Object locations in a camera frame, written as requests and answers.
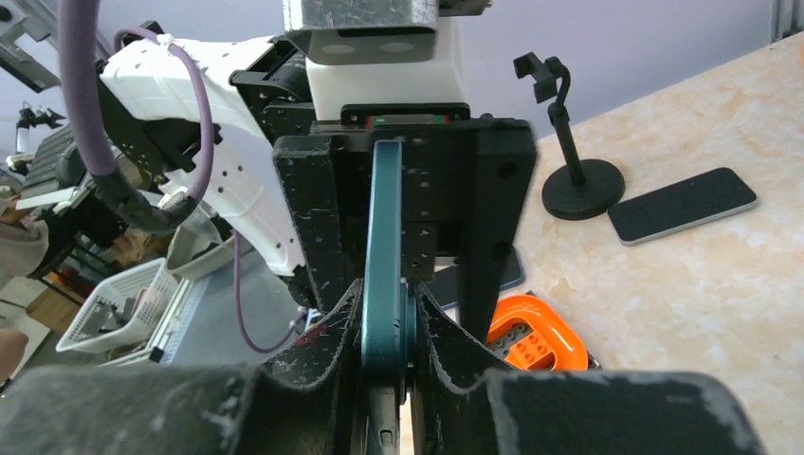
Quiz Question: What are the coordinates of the orange plastic ring toy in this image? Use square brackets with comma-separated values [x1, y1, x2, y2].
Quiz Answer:
[485, 294, 590, 371]

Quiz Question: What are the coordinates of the grey building baseplate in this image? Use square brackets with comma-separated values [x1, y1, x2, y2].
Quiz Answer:
[527, 291, 602, 371]

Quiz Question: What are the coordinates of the white plastic basket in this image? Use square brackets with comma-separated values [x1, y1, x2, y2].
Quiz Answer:
[55, 259, 189, 366]

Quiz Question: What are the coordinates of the centre black phone stand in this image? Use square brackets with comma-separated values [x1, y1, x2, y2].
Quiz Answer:
[513, 52, 626, 221]

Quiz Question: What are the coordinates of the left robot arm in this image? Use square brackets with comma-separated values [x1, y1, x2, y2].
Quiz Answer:
[96, 21, 538, 339]

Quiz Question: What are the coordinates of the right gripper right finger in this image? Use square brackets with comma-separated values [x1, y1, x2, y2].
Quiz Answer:
[411, 284, 765, 454]

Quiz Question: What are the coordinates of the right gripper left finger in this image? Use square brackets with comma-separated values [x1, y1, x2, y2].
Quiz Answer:
[1, 281, 365, 454]

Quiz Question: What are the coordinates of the black phone lower left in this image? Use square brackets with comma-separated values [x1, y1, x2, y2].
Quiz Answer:
[428, 247, 525, 309]

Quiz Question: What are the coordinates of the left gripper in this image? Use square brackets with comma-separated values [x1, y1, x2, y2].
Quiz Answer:
[273, 103, 538, 342]

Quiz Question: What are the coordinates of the teal edged black phone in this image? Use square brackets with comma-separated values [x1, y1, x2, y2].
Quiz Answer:
[360, 140, 409, 454]

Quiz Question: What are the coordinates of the black phone with purple edge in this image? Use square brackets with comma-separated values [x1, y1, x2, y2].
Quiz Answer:
[607, 167, 758, 246]

